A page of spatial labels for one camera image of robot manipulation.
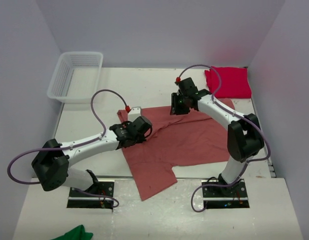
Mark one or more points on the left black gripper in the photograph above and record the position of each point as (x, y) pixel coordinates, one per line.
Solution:
(141, 139)

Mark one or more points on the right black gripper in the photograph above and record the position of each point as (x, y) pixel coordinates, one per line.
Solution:
(175, 109)

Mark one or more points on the salmon pink t shirt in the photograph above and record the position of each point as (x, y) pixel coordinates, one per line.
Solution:
(176, 140)

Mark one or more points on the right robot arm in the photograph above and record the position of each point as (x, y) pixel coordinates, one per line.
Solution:
(244, 138)

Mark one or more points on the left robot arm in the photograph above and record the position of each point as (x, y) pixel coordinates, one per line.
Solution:
(53, 165)

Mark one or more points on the folded red t shirt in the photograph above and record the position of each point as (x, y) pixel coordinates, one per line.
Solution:
(234, 82)

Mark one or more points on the white plastic basket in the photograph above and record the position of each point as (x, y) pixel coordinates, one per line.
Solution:
(76, 77)

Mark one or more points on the green cloth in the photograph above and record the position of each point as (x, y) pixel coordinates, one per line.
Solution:
(77, 233)

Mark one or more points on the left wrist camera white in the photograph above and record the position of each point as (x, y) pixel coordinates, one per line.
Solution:
(134, 113)

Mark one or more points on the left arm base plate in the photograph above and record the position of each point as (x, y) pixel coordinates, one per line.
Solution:
(101, 196)

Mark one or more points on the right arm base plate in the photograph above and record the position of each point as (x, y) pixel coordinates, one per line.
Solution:
(235, 197)

